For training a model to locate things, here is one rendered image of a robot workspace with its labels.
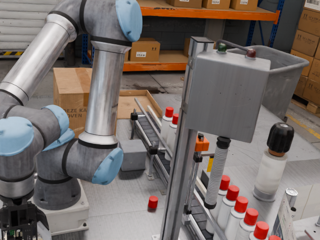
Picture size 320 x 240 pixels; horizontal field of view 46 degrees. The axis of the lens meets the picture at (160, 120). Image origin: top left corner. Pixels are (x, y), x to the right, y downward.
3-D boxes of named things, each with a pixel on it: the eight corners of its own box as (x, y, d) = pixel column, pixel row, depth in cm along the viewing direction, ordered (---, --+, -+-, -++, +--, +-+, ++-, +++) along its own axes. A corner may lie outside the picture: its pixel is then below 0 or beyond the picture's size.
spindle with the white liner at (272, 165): (280, 200, 140) (303, 130, 127) (260, 203, 137) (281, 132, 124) (267, 186, 148) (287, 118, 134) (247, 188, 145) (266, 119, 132)
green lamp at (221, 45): (225, 55, 90) (227, 45, 89) (215, 52, 91) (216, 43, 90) (227, 52, 92) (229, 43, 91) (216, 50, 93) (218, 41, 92)
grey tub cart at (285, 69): (244, 110, 439) (264, 29, 397) (291, 133, 399) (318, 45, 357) (192, 127, 384) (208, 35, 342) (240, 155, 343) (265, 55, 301)
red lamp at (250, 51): (255, 60, 89) (257, 51, 88) (244, 58, 89) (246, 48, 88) (255, 57, 91) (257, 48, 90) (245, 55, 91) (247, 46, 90)
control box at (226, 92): (251, 144, 91) (270, 70, 83) (183, 128, 95) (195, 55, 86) (254, 127, 100) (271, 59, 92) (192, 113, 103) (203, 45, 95)
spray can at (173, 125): (178, 161, 156) (185, 117, 147) (166, 162, 155) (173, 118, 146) (174, 155, 161) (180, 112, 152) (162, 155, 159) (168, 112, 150)
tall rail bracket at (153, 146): (164, 176, 154) (169, 142, 147) (147, 178, 151) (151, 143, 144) (162, 172, 157) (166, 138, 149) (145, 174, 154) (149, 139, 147)
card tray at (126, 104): (162, 117, 204) (162, 111, 202) (115, 119, 196) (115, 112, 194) (146, 95, 229) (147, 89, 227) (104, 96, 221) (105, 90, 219)
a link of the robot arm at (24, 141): (44, 119, 74) (15, 138, 67) (45, 165, 79) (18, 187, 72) (11, 109, 76) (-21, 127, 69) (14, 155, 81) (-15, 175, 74)
